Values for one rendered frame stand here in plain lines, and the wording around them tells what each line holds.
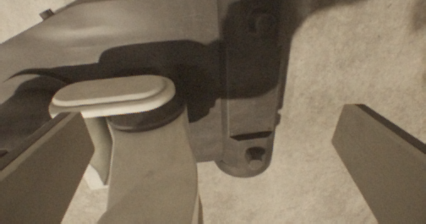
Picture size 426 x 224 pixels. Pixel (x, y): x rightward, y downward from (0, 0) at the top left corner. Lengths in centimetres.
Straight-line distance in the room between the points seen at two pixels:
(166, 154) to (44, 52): 35
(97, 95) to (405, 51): 94
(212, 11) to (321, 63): 46
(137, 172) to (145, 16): 30
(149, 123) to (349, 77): 72
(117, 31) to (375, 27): 74
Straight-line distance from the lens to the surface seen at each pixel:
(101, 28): 51
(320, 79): 85
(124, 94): 39
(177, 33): 49
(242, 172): 70
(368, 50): 91
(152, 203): 25
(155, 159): 32
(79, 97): 42
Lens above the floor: 64
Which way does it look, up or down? 58 degrees down
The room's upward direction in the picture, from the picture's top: 167 degrees clockwise
